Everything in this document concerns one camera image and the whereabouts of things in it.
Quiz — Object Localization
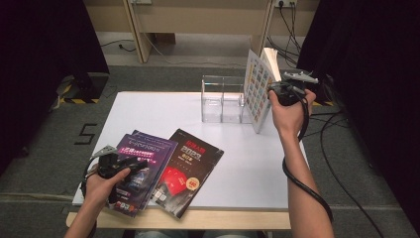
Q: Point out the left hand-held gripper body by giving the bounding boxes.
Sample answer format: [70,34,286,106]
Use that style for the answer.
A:
[91,145,131,180]

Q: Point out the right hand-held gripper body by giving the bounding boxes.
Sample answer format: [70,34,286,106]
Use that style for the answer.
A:
[268,69,320,107]

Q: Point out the purple magazine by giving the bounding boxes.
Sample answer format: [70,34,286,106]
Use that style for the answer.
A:
[131,129,179,213]
[107,133,175,219]

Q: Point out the white magazine with colourful pictures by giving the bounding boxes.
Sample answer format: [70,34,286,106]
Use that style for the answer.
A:
[243,47,283,135]

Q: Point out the black magazine with red print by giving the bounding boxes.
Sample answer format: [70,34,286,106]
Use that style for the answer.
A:
[149,128,225,220]

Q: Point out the clear acrylic magazine holder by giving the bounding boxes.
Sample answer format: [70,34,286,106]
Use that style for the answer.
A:
[200,74,265,125]

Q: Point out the person's left hand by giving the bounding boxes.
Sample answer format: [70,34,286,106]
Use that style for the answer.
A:
[81,167,132,213]

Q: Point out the person's right hand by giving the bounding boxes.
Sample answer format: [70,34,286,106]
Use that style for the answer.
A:
[267,88,318,141]

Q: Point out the black stand base striped tape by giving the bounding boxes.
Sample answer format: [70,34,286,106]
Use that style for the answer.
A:
[310,72,337,107]
[60,72,110,105]

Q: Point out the white table board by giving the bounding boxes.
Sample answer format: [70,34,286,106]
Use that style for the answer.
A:
[72,91,310,210]

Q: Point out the black curtain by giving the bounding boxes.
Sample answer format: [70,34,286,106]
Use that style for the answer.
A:
[0,0,110,175]
[296,0,420,231]

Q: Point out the beige wooden desk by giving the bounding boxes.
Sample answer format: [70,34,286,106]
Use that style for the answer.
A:
[82,0,320,65]

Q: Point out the short black floor cable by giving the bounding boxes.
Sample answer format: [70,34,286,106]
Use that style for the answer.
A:
[301,111,352,139]

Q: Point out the black socket cables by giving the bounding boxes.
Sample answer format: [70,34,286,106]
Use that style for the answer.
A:
[265,1,303,69]

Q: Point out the long black floor cable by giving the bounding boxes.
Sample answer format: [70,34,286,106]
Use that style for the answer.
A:
[319,111,386,238]

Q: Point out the white wall socket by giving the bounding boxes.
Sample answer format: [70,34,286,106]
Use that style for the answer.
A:
[273,0,298,9]

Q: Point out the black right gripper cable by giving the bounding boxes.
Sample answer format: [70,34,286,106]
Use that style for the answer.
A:
[281,88,335,223]

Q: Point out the thin black floor cable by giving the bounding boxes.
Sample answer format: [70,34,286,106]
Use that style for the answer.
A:
[99,39,138,54]

